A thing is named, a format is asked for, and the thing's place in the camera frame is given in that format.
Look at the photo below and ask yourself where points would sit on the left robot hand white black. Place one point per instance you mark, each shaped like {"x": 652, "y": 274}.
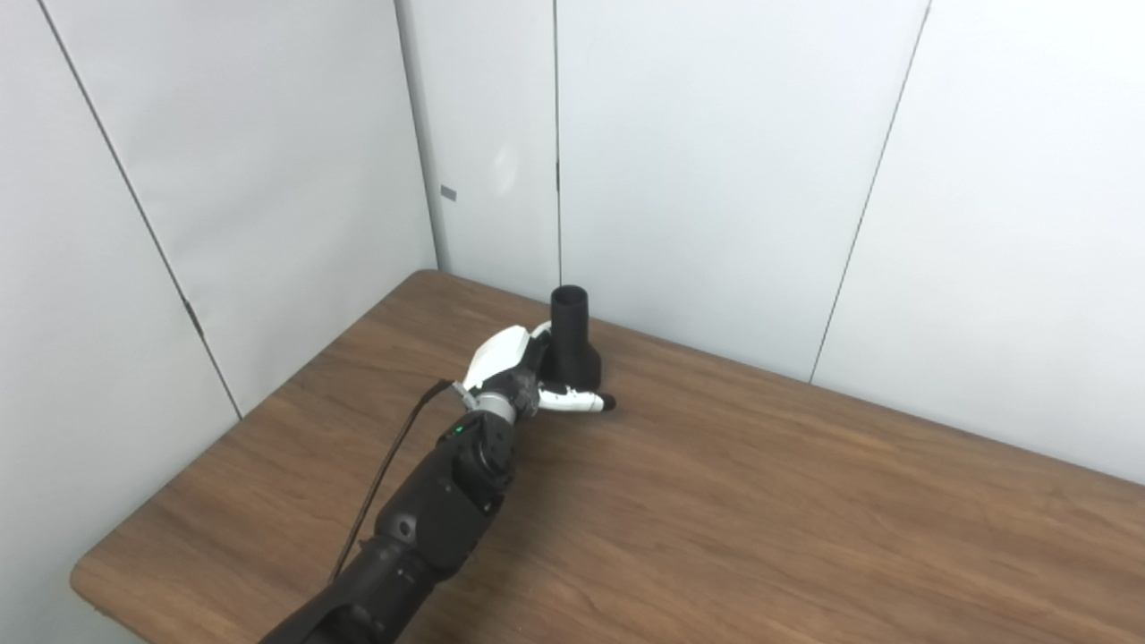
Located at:
{"x": 505, "y": 362}

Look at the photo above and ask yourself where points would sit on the black nozzle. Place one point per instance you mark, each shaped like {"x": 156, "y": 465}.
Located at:
{"x": 571, "y": 344}

